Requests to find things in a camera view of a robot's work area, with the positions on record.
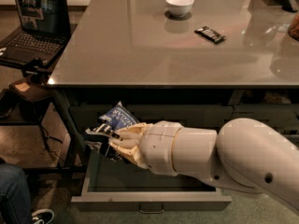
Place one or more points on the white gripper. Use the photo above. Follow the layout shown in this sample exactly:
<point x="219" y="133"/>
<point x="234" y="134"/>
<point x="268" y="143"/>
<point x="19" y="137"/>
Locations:
<point x="159" y="146"/>

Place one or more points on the blue chip bag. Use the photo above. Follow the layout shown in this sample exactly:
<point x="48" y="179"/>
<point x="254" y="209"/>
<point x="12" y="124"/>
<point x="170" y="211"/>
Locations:
<point x="96" y="138"/>

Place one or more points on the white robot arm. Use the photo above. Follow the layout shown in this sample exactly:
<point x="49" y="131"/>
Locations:
<point x="245" y="156"/>

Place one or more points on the open grey middle drawer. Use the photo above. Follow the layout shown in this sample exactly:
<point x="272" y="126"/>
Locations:
<point x="119" y="186"/>

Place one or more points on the grey top left drawer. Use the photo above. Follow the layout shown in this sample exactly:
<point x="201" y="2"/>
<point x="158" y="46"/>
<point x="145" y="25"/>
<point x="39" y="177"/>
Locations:
<point x="195" y="116"/>

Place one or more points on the dark bag with tag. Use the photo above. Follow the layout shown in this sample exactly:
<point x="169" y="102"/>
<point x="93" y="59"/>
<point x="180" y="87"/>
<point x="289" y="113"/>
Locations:
<point x="30" y="91"/>

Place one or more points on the grey top right drawer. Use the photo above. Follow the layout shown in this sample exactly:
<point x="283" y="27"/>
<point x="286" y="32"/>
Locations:
<point x="285" y="117"/>

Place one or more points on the black and white sneaker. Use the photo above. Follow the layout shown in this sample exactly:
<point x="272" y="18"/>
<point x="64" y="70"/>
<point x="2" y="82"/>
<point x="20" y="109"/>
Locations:
<point x="43" y="216"/>

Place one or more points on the black laptop stand cart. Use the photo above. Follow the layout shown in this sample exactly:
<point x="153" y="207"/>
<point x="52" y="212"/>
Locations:
<point x="26" y="113"/>

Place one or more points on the black candy bar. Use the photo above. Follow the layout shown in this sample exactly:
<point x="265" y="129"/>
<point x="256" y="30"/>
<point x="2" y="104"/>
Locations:
<point x="210" y="34"/>

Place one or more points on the person's leg in jeans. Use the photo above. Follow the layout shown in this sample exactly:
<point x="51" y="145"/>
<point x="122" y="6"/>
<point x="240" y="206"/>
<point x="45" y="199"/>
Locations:
<point x="15" y="200"/>

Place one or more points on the white ceramic bowl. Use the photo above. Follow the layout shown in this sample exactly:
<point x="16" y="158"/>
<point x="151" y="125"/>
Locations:
<point x="179" y="8"/>

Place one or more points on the black open laptop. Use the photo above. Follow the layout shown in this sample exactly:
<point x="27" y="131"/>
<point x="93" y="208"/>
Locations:
<point x="45" y="31"/>

